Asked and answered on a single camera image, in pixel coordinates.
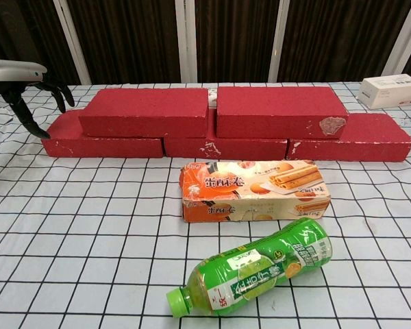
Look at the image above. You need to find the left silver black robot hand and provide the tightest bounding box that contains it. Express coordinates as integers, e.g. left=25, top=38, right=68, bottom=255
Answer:
left=0, top=58, right=75, bottom=139

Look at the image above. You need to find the red brick with peeled patch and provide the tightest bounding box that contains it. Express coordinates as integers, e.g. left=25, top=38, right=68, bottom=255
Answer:
left=214, top=86, right=349, bottom=140

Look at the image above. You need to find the red brick with chipped face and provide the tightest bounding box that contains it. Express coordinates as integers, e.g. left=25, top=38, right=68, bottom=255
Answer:
left=162, top=108, right=288, bottom=161

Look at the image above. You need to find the white black checkered tablecloth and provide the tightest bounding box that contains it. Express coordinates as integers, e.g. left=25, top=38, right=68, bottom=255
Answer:
left=0, top=81, right=411, bottom=329

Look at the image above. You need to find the orange egg roll snack box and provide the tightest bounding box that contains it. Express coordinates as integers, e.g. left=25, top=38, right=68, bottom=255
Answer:
left=179, top=159, right=332, bottom=223

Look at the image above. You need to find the green tea plastic bottle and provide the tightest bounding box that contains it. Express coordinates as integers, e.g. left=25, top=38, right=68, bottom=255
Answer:
left=166, top=217, right=333, bottom=318

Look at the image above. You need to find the small white cardboard box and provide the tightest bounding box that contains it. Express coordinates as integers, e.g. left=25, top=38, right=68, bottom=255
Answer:
left=357, top=73, right=411, bottom=110

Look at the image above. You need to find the white metal frame post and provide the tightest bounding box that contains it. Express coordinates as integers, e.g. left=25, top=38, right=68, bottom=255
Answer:
left=269, top=0, right=292, bottom=83
left=51, top=0, right=92, bottom=85
left=390, top=0, right=411, bottom=77
left=174, top=0, right=198, bottom=84

